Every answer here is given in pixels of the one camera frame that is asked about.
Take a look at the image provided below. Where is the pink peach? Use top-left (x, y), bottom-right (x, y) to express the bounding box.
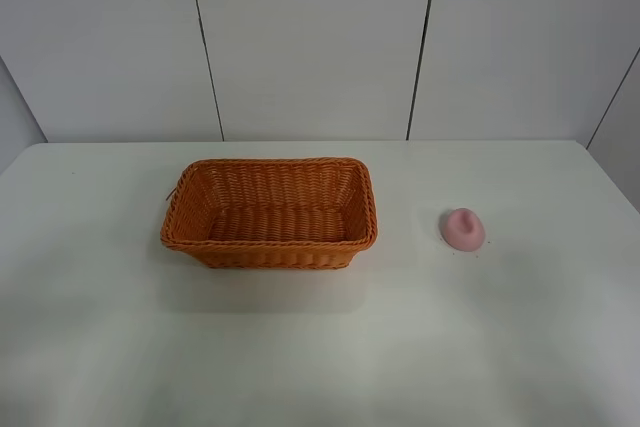
top-left (440, 208), bottom-right (486, 252)

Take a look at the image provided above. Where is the orange wicker basket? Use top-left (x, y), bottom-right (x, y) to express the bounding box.
top-left (160, 157), bottom-right (378, 270)

